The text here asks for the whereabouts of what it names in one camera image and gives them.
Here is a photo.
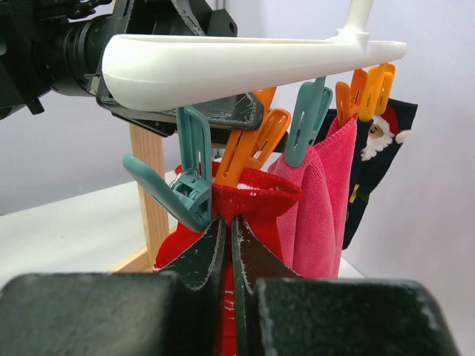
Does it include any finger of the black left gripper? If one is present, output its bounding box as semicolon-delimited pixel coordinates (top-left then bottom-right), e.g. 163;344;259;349
111;93;263;137

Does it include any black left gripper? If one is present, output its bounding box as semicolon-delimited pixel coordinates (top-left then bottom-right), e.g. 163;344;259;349
85;1;238;108

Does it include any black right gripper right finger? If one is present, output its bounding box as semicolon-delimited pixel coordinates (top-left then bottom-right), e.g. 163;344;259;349
231;217;459;355

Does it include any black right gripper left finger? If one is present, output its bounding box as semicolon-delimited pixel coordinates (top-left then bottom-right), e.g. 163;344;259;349
1;217;226;355

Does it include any orange clothes peg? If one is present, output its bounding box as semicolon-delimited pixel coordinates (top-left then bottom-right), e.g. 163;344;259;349
214;87;291;188
335;69;368;128
358;63;396;122

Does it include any white clip hanger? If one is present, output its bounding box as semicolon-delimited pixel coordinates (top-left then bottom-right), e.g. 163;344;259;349
102;1;407;111

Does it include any pink towel sock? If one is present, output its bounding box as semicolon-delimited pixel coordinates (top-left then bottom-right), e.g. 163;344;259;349
268;119;357;278

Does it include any red patterned sock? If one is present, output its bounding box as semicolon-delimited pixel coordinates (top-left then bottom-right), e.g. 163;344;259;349
152;161;304;356

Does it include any teal end clothes peg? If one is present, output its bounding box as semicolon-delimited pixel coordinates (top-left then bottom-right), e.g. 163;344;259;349
122;106;212;232

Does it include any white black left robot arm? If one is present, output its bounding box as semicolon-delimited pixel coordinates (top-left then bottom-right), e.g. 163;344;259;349
1;0;238;137

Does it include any teal middle clothes peg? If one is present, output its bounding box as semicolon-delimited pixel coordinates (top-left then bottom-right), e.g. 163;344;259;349
284;76;333;167

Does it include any wooden clothes rack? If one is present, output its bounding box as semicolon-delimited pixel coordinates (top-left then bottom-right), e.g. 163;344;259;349
111;125;173;273

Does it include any black christmas sock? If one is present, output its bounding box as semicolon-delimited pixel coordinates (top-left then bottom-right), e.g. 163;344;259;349
313;99;417;251

